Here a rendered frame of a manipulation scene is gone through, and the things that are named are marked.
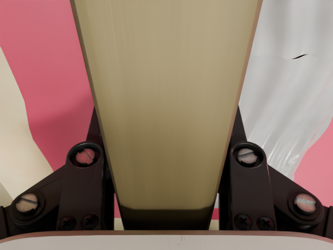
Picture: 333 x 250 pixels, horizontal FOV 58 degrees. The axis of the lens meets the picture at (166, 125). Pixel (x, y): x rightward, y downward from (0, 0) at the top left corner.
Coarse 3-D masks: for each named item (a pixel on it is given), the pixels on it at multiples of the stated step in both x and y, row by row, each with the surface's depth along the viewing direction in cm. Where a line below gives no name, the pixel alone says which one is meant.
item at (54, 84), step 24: (24, 72) 18; (48, 72) 18; (72, 72) 18; (24, 96) 19; (48, 96) 19; (72, 96) 19; (48, 120) 21; (72, 120) 21; (48, 144) 23; (72, 144) 23; (312, 168) 25; (312, 192) 28; (120, 216) 31; (216, 216) 31
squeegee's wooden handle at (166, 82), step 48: (96, 0) 4; (144, 0) 4; (192, 0) 4; (240, 0) 4; (96, 48) 5; (144, 48) 5; (192, 48) 5; (240, 48) 5; (96, 96) 6; (144, 96) 5; (192, 96) 5; (144, 144) 6; (192, 144) 6; (144, 192) 8; (192, 192) 8
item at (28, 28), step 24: (0, 0) 15; (24, 0) 15; (48, 0) 15; (0, 24) 16; (24, 24) 16; (48, 24) 16; (72, 24) 16; (24, 48) 17; (48, 48) 17; (72, 48) 17
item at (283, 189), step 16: (240, 128) 11; (224, 176) 10; (272, 176) 10; (224, 192) 11; (272, 192) 9; (288, 192) 9; (304, 192) 9; (288, 208) 9; (304, 208) 9; (320, 208) 9; (304, 224) 9
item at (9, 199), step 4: (0, 184) 26; (0, 188) 26; (4, 188) 27; (0, 192) 26; (4, 192) 27; (0, 196) 26; (4, 196) 27; (8, 196) 28; (0, 200) 26; (4, 200) 27; (8, 200) 28; (12, 200) 29; (0, 204) 26; (4, 204) 27; (8, 204) 28
